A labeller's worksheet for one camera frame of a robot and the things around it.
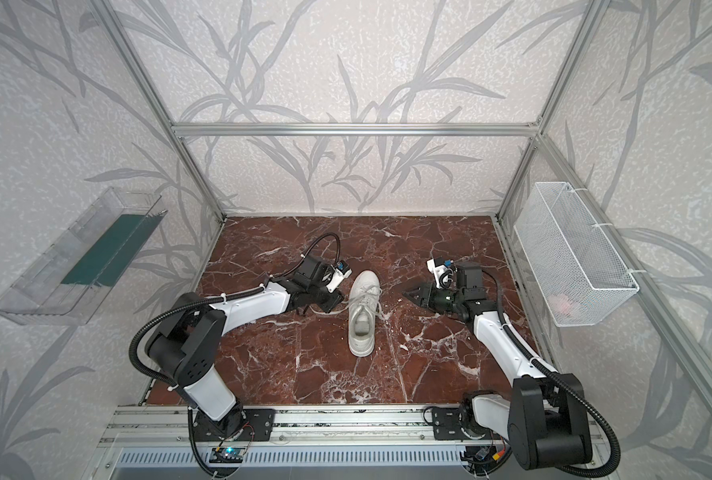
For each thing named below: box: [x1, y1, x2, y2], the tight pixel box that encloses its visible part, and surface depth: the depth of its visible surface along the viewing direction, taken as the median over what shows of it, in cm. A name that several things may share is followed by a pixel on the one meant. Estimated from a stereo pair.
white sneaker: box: [348, 270, 381, 358], surface depth 87 cm
